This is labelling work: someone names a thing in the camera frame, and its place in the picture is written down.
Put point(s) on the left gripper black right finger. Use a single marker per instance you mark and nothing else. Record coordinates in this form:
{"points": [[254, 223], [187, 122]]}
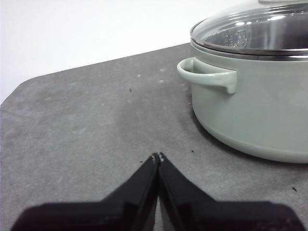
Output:
{"points": [[204, 214]]}

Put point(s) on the pale green electric steamer pot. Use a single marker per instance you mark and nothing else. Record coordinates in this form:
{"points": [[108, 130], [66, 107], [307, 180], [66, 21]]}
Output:
{"points": [[264, 108]]}

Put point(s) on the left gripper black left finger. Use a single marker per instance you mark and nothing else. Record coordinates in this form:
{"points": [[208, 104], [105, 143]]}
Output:
{"points": [[115, 211]]}

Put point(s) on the glass lid with green knob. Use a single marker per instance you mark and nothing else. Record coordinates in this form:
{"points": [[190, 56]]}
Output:
{"points": [[252, 24]]}

